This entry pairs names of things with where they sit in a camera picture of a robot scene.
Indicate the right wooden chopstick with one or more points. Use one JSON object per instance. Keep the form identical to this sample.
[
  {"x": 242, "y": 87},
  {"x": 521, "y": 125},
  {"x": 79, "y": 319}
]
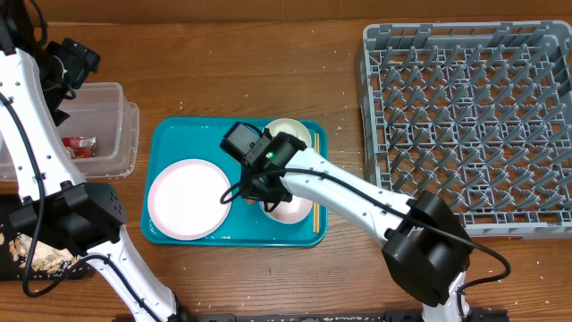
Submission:
[{"x": 318, "y": 219}]

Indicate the grey dish rack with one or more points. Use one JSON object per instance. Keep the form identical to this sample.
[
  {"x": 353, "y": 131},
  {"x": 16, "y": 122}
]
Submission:
[{"x": 477, "y": 113}]

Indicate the large white round plate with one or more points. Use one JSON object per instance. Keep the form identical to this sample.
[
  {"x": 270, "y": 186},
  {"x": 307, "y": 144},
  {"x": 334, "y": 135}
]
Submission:
[{"x": 184, "y": 199}]

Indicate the small white round plate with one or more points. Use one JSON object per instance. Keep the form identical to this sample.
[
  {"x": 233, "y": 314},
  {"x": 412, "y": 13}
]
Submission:
[{"x": 288, "y": 213}]

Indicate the black waste tray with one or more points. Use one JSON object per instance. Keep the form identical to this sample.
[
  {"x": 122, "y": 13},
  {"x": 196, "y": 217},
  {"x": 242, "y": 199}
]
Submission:
[{"x": 9, "y": 203}]

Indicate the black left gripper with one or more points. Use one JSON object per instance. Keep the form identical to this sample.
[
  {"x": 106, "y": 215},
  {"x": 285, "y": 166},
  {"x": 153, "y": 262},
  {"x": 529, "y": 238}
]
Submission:
[{"x": 80, "y": 60}]

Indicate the white napkin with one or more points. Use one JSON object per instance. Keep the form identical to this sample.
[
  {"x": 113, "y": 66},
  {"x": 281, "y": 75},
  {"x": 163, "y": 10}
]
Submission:
[{"x": 70, "y": 152}]

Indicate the clear plastic bin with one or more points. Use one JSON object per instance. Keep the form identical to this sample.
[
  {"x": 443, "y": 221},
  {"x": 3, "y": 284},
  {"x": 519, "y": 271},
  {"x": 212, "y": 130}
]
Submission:
[{"x": 101, "y": 111}]

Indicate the red snack wrapper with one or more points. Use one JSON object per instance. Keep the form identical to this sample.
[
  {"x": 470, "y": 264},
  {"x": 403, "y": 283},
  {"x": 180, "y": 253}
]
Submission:
[{"x": 84, "y": 147}]

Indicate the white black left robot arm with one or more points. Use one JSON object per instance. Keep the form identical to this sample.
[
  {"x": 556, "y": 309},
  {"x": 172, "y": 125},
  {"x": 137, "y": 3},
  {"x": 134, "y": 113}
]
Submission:
[{"x": 58, "y": 206}]

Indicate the pale green bowl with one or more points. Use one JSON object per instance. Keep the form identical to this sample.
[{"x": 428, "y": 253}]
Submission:
[{"x": 292, "y": 127}]

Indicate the rice and food scraps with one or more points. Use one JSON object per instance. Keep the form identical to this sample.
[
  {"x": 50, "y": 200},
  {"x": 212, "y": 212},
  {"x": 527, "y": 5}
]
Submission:
[{"x": 15, "y": 250}]

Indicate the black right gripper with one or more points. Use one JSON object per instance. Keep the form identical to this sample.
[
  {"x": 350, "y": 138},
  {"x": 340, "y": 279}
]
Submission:
[{"x": 249, "y": 190}]

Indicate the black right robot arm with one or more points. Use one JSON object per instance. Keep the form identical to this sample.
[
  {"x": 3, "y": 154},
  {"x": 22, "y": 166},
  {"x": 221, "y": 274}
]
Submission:
[{"x": 426, "y": 249}]

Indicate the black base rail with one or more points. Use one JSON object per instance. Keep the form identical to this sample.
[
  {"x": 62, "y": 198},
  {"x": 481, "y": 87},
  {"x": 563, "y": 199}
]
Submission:
[{"x": 410, "y": 315}]

